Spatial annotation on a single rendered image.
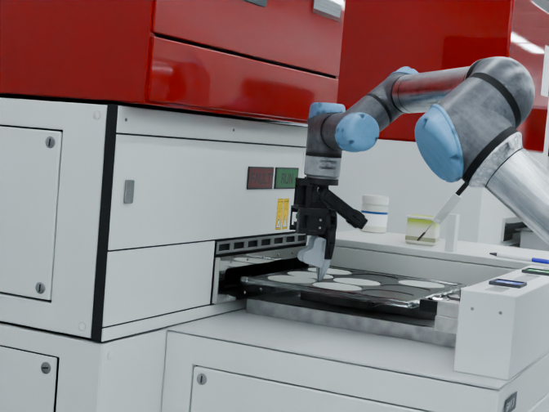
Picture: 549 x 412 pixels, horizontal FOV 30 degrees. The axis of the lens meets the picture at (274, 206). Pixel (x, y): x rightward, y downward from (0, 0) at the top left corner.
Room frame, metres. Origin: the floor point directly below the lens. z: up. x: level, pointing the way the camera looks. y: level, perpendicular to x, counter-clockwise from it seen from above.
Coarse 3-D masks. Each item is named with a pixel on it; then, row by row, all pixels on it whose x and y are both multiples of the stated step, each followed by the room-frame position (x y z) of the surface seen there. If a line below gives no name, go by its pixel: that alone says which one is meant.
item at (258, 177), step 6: (252, 168) 2.15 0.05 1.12; (258, 168) 2.17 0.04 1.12; (264, 168) 2.19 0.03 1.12; (252, 174) 2.15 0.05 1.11; (258, 174) 2.17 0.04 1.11; (264, 174) 2.20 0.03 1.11; (270, 174) 2.22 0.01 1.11; (252, 180) 2.15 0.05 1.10; (258, 180) 2.17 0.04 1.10; (264, 180) 2.20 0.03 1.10; (270, 180) 2.23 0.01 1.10; (252, 186) 2.15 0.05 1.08; (258, 186) 2.18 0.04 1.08; (264, 186) 2.20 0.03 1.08; (270, 186) 2.23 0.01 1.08
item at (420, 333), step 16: (256, 304) 2.11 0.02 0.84; (272, 304) 2.09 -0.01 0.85; (288, 304) 2.08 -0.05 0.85; (304, 320) 2.06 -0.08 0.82; (320, 320) 2.04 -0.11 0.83; (336, 320) 2.03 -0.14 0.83; (352, 320) 2.01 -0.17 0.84; (368, 320) 2.00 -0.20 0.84; (384, 320) 1.98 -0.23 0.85; (400, 336) 1.97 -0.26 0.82; (416, 336) 1.95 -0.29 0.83; (432, 336) 1.94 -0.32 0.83; (448, 336) 1.93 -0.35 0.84
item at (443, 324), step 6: (438, 318) 1.90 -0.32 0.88; (444, 318) 1.90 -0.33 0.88; (450, 318) 1.89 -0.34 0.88; (456, 318) 1.89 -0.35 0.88; (438, 324) 1.90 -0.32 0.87; (444, 324) 1.89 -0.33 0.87; (450, 324) 1.89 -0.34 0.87; (456, 324) 1.89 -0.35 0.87; (438, 330) 1.90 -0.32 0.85; (444, 330) 1.89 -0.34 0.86; (450, 330) 1.89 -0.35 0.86; (456, 330) 1.88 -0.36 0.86
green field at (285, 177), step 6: (282, 174) 2.28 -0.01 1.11; (288, 174) 2.31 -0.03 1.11; (294, 174) 2.33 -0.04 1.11; (276, 180) 2.25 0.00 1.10; (282, 180) 2.28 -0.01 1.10; (288, 180) 2.31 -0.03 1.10; (294, 180) 2.34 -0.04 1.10; (276, 186) 2.25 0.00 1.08; (282, 186) 2.28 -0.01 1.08; (288, 186) 2.31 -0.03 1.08; (294, 186) 2.34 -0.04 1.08
